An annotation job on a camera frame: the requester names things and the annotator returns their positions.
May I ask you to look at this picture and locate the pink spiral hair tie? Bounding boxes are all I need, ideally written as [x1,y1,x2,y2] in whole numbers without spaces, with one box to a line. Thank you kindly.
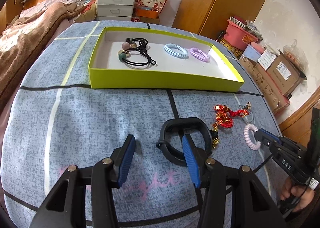
[243,123,262,151]

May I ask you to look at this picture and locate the grey flower hair tie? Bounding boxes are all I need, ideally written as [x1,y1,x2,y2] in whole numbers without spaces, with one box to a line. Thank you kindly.
[237,101,256,125]

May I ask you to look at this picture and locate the red tassel knot charm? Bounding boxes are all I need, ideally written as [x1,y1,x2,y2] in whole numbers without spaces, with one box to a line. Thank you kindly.
[211,104,250,149]

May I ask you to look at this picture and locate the black smart wristband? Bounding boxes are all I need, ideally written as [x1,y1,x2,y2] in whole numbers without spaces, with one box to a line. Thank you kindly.
[156,117,213,167]

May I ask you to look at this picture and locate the purple spiral hair tie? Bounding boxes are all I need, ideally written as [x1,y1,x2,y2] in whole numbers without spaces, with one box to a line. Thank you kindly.
[189,46,211,63]

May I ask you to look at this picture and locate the blue spiral hair tie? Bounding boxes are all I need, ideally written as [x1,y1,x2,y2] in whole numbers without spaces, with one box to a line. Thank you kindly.
[163,43,189,60]

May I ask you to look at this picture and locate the black beaded hair ties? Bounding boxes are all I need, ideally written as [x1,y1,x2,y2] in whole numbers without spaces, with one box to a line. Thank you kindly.
[117,37,157,67]

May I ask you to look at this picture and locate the right hand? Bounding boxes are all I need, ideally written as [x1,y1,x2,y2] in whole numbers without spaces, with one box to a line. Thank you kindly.
[280,177,315,212]

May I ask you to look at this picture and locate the large open cardboard box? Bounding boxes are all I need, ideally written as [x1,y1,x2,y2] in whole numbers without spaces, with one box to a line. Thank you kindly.
[239,56,290,115]

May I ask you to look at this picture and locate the small labelled cardboard box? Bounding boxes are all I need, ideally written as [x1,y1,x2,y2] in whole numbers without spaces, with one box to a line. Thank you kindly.
[267,53,306,96]

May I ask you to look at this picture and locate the blue plaid bedsheet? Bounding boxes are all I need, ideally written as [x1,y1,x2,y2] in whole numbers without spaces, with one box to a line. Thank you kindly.
[1,21,280,227]

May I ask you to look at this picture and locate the light blue box pink lid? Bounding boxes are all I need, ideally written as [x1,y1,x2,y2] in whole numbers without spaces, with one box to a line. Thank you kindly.
[243,42,265,62]

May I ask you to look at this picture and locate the yellow patterned tin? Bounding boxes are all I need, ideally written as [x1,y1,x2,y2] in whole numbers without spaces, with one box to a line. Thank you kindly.
[220,38,244,59]

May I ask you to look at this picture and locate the pink plastic bin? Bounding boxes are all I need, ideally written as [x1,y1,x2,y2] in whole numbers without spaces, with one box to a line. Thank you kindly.
[223,19,258,51]

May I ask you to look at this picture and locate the green shallow cardboard tray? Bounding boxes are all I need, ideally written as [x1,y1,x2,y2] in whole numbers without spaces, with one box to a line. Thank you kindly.
[88,26,245,93]

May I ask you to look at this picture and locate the brown cardboard box under bag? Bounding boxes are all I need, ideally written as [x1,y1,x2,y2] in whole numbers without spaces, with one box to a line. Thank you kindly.
[139,17,160,24]

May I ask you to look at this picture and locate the brown blanket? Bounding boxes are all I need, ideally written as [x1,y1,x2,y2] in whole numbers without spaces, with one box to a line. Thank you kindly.
[1,2,86,110]

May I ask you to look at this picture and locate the orange box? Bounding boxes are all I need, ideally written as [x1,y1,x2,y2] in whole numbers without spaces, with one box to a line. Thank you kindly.
[136,8,159,19]

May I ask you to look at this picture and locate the grey three-drawer cabinet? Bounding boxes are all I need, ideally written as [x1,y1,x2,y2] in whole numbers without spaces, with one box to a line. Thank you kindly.
[95,0,136,21]

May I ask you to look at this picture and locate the left wooden cabinet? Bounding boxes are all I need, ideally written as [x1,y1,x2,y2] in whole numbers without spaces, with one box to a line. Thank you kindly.
[0,0,23,33]

